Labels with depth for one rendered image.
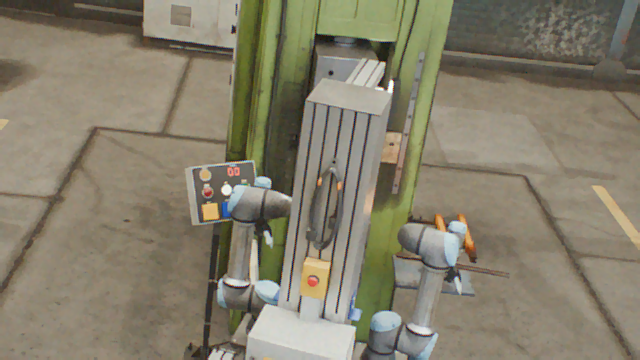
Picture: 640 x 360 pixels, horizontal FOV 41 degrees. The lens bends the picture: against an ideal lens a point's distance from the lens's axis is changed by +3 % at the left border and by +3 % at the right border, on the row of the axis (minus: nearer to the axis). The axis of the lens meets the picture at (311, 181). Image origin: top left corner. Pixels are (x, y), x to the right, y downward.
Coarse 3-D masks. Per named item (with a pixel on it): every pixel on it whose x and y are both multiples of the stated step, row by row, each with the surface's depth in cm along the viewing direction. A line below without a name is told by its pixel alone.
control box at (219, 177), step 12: (192, 168) 404; (204, 168) 407; (216, 168) 410; (228, 168) 413; (240, 168) 416; (252, 168) 419; (192, 180) 404; (204, 180) 406; (216, 180) 410; (228, 180) 413; (240, 180) 416; (252, 180) 419; (192, 192) 405; (216, 192) 409; (192, 204) 407; (204, 204) 406; (192, 216) 409
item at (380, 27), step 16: (320, 0) 404; (336, 0) 405; (352, 0) 406; (368, 0) 407; (384, 0) 407; (400, 0) 407; (320, 16) 407; (336, 16) 409; (352, 16) 410; (368, 16) 410; (384, 16) 411; (400, 16) 411; (320, 32) 411; (336, 32) 411; (352, 32) 412; (368, 32) 413; (384, 32) 413
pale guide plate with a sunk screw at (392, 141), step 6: (390, 132) 436; (384, 138) 437; (390, 138) 437; (396, 138) 437; (384, 144) 438; (390, 144) 439; (396, 144) 439; (384, 150) 440; (390, 150) 440; (396, 150) 440; (384, 156) 441; (390, 156) 441; (396, 156) 442; (390, 162) 443; (396, 162) 443
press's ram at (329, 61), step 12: (324, 36) 432; (324, 48) 413; (336, 48) 416; (348, 48) 418; (360, 48) 421; (372, 48) 424; (312, 60) 421; (324, 60) 403; (336, 60) 403; (348, 60) 404; (360, 60) 404; (312, 72) 417; (324, 72) 405; (336, 72) 406; (348, 72) 406; (312, 84) 413
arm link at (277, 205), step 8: (272, 192) 333; (272, 200) 331; (280, 200) 333; (288, 200) 338; (264, 208) 330; (272, 208) 331; (280, 208) 333; (288, 208) 337; (264, 216) 333; (272, 216) 333; (280, 216) 336
